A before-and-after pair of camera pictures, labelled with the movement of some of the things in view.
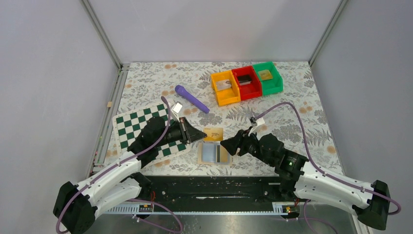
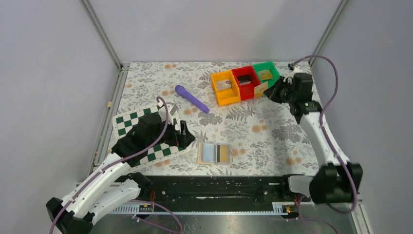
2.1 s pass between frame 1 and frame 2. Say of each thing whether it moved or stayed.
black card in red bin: stayed
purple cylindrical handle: stayed
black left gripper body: moved
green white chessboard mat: stayed
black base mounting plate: stayed
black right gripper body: moved
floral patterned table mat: stayed
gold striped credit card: moved
